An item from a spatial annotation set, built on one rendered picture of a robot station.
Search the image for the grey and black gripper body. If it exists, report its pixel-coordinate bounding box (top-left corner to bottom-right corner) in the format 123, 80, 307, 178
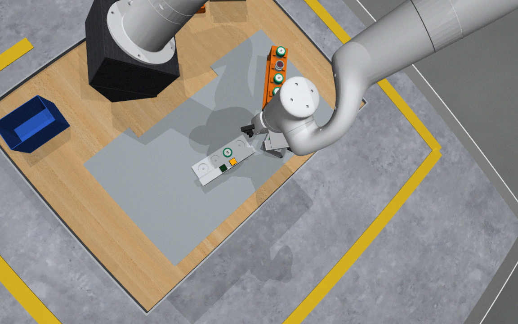
251, 112, 268, 135

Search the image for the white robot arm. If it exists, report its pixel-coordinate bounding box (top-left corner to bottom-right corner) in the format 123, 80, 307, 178
107, 0, 518, 156

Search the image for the grey bench mat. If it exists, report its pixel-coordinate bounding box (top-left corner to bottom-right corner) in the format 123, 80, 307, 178
83, 29, 294, 266

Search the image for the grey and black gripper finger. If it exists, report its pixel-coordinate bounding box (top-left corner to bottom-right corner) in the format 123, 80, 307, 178
241, 124, 255, 138

